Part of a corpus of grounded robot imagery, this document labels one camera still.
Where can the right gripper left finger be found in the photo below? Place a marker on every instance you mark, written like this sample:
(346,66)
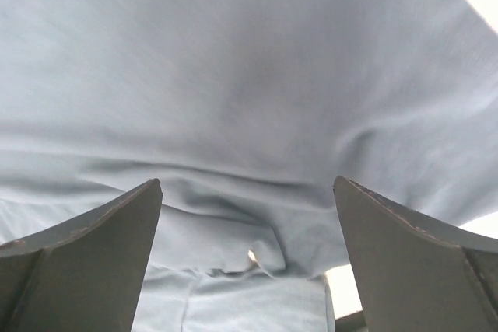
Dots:
(84,274)

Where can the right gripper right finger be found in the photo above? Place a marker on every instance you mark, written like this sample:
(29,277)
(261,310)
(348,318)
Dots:
(414,272)

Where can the teal blue t-shirt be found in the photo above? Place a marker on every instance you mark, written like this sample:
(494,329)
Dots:
(246,111)

